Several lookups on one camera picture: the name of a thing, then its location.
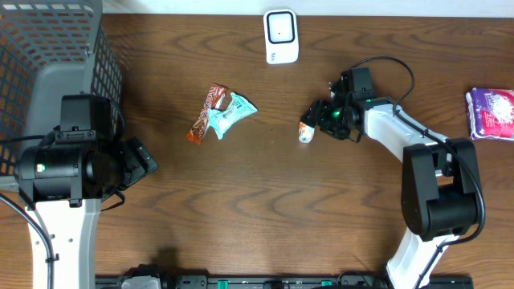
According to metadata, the red purple sanitary pad pack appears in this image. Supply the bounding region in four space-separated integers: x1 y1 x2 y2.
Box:
465 88 513 141

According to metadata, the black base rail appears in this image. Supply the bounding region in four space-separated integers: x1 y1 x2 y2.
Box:
95 264 475 289

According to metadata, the white barcode scanner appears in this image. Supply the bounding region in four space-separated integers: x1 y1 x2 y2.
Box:
263 9 300 65

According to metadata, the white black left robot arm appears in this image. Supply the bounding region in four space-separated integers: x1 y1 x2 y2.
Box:
14 95 158 288

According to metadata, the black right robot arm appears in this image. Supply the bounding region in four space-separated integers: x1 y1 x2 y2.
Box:
299 67 485 288

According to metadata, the dark grey plastic basket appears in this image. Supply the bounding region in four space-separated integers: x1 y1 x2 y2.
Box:
1 0 122 191

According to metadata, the teal green wipes pack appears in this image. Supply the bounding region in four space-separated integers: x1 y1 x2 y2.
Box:
208 92 258 140

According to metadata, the small orange tissue pack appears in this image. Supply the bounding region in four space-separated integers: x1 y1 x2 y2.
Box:
298 122 315 144

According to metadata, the red Top chocolate bar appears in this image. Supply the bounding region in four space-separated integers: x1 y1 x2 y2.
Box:
186 83 228 144

